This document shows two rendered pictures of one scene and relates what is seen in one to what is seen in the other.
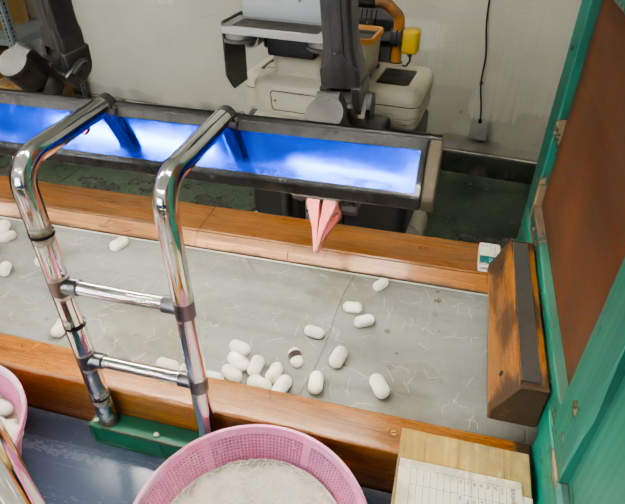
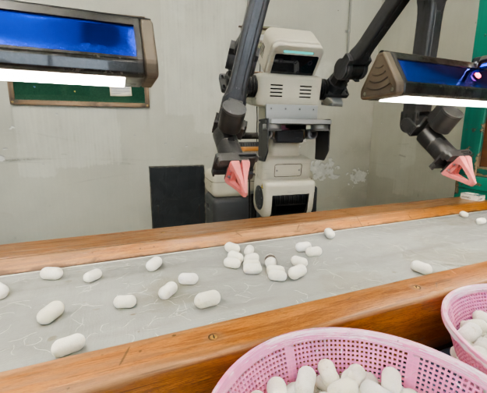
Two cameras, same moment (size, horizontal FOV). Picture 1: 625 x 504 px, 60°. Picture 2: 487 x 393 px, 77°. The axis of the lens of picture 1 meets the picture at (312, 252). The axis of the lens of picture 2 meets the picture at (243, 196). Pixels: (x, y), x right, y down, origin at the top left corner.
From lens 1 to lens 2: 109 cm
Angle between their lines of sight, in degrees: 42
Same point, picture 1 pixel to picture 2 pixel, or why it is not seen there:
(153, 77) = (31, 231)
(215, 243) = (372, 221)
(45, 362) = (483, 274)
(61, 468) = not seen: outside the picture
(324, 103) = (448, 107)
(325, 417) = not seen: outside the picture
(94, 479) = not seen: outside the picture
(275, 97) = (277, 168)
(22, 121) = (442, 72)
